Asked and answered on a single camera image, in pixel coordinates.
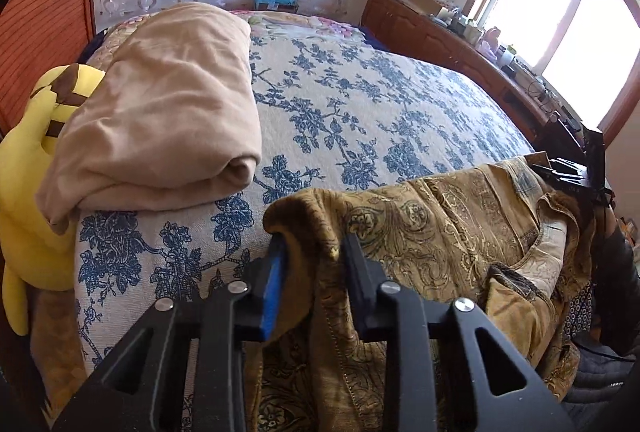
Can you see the beige folded garment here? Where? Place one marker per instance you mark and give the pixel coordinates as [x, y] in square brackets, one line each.
[165, 111]

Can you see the pink tissue holder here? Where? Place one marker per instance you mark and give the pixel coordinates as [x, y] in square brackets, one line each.
[490, 40]

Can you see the wooden slatted wardrobe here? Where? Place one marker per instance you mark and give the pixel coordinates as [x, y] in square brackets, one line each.
[45, 11]

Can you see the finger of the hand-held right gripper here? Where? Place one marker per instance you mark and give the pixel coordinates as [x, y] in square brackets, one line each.
[562, 171]

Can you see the person's dark quilted clothing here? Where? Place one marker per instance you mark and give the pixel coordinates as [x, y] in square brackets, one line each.
[600, 387]

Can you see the brown cloth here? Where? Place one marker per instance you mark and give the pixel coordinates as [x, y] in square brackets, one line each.
[55, 342]

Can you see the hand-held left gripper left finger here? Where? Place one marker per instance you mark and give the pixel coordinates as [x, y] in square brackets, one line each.
[276, 297]

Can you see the cardboard box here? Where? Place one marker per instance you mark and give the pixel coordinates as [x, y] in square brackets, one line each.
[425, 1]

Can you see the long wooden cabinet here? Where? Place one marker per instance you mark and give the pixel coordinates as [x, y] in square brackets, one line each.
[425, 36]

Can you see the golden patterned shirt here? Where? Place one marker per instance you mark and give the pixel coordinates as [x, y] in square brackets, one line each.
[400, 222]

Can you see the wooden framed window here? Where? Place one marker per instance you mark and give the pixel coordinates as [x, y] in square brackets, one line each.
[565, 21]

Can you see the blue floral bedspread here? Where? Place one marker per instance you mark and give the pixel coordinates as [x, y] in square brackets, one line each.
[350, 111]

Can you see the pink floral blanket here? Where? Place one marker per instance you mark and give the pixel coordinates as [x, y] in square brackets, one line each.
[300, 22]

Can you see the green capped bottle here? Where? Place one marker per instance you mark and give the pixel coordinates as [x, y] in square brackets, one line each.
[507, 56]

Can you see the white power strip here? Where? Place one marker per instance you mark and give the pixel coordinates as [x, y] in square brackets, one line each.
[542, 94]

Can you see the yellow plush toy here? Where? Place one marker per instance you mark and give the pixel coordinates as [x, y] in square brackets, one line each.
[25, 171]

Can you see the navy bed sheet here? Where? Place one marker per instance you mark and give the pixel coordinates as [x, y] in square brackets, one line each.
[372, 37]

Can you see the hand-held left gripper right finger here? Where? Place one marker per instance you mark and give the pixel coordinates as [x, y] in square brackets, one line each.
[357, 282]

